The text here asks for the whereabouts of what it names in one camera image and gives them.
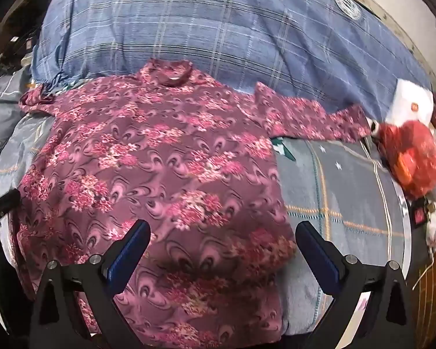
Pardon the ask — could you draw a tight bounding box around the pink floral shirt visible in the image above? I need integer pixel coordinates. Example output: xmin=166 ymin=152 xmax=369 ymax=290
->
xmin=16 ymin=58 xmax=373 ymax=349

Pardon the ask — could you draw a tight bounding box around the grey star print bed sheet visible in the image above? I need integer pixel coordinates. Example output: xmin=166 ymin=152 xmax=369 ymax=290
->
xmin=0 ymin=69 xmax=411 ymax=337

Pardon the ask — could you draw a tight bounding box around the wooden bed frame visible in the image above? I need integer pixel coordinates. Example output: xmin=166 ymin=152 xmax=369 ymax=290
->
xmin=330 ymin=0 xmax=436 ymax=91

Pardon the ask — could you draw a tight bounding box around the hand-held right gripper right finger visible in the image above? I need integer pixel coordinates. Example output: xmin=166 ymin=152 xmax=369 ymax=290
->
xmin=296 ymin=221 xmax=418 ymax=349

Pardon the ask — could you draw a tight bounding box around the black item with red label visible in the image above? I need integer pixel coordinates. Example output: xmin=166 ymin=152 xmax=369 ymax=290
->
xmin=403 ymin=196 xmax=435 ymax=229

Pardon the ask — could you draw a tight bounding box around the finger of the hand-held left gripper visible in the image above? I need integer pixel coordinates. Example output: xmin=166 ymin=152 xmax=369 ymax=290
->
xmin=0 ymin=188 xmax=21 ymax=250

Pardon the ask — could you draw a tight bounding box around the blue plaid quilt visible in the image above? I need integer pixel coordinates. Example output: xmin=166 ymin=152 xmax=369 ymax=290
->
xmin=31 ymin=0 xmax=435 ymax=120

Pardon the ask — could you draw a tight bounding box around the orange red cloth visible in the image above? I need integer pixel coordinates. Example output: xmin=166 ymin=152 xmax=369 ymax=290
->
xmin=376 ymin=122 xmax=436 ymax=199

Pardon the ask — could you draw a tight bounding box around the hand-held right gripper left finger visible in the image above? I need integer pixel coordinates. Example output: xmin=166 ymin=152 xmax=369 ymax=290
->
xmin=29 ymin=220 xmax=152 ymax=349

